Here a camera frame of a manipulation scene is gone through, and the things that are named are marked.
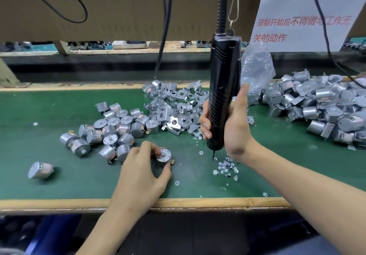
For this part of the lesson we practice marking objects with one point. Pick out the black electric screwdriver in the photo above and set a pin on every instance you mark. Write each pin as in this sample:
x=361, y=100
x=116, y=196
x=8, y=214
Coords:
x=223, y=74

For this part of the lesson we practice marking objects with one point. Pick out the blue plastic bin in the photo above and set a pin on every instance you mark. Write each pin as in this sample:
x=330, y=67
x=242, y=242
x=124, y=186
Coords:
x=54, y=232

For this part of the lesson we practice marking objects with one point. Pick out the person's left forearm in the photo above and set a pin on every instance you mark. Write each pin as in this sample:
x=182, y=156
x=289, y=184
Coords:
x=114, y=232

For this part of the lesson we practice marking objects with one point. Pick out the green bench mat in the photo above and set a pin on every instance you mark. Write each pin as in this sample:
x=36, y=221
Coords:
x=23, y=149

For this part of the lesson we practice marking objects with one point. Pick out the pile of silver motors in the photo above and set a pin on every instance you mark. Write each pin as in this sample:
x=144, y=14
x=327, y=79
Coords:
x=114, y=132

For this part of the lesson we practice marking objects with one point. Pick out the person's right forearm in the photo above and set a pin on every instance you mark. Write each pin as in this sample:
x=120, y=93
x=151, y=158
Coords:
x=309, y=200

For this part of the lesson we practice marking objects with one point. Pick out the scatter of small silver screws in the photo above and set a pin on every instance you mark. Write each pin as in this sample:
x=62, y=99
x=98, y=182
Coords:
x=226, y=169

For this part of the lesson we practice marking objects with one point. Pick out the brown back panel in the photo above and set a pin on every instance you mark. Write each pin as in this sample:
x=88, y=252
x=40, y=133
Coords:
x=114, y=11

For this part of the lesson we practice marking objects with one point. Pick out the person's left hand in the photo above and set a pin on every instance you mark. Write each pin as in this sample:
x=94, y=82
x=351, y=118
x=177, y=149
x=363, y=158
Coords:
x=137, y=177

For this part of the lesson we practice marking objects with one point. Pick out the silver round motor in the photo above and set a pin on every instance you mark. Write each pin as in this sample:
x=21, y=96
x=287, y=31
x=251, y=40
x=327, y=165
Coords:
x=164, y=156

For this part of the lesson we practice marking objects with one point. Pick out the person's right hand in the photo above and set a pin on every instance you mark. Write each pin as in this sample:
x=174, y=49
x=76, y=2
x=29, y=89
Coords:
x=237, y=129

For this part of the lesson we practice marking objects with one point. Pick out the small clear plastic bag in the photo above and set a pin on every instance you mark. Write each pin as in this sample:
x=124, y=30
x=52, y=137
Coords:
x=257, y=66

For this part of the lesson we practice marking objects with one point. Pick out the slanted wooden post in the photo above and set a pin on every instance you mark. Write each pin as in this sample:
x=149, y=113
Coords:
x=7, y=74

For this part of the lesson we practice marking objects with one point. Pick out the pile of assembled motors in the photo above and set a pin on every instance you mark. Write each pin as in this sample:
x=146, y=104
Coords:
x=320, y=100

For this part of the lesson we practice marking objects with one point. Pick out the pile of metal brackets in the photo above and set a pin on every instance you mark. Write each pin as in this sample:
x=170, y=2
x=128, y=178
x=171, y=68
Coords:
x=171, y=100

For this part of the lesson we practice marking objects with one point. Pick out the white paper sign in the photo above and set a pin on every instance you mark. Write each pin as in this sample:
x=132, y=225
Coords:
x=309, y=14

